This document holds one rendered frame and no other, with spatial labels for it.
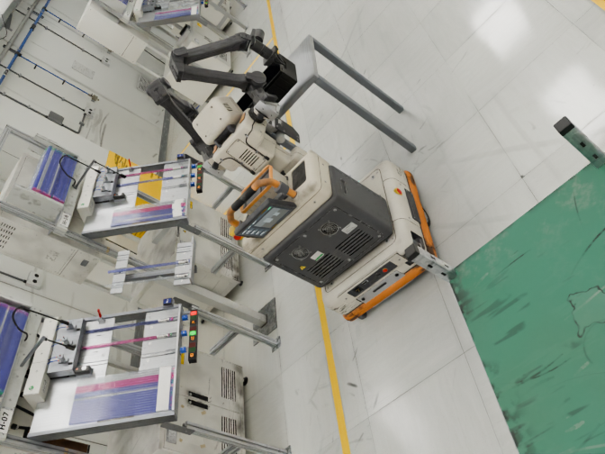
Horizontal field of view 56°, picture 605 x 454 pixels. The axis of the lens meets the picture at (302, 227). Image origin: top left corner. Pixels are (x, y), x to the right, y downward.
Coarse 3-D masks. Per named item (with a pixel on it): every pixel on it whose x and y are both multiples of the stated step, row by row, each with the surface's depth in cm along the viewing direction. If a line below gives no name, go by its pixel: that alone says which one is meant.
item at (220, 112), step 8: (224, 96) 273; (208, 104) 268; (216, 104) 266; (224, 104) 268; (232, 104) 273; (208, 112) 269; (216, 112) 267; (224, 112) 265; (232, 112) 269; (240, 112) 275; (200, 120) 272; (208, 120) 270; (216, 120) 268; (224, 120) 266; (232, 120) 267; (200, 128) 273; (208, 128) 271; (216, 128) 269; (224, 128) 269; (200, 136) 275; (208, 136) 272; (216, 136) 272; (208, 144) 275
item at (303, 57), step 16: (304, 48) 324; (320, 48) 331; (304, 64) 313; (336, 64) 339; (304, 80) 304; (320, 80) 300; (368, 80) 351; (288, 96) 311; (336, 96) 307; (384, 96) 357; (368, 112) 318; (400, 112) 366; (384, 128) 324; (288, 144) 379; (400, 144) 333
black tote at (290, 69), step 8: (280, 56) 298; (280, 64) 292; (288, 64) 299; (264, 72) 307; (272, 72) 307; (280, 72) 289; (288, 72) 293; (272, 80) 292; (280, 80) 292; (288, 80) 292; (296, 80) 293; (272, 88) 295; (280, 88) 295; (288, 88) 296; (248, 96) 317; (280, 96) 299; (240, 104) 320; (248, 104) 321
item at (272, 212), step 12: (276, 192) 246; (264, 204) 242; (276, 204) 244; (288, 204) 249; (252, 216) 246; (264, 216) 248; (276, 216) 252; (240, 228) 251; (252, 228) 253; (264, 228) 257
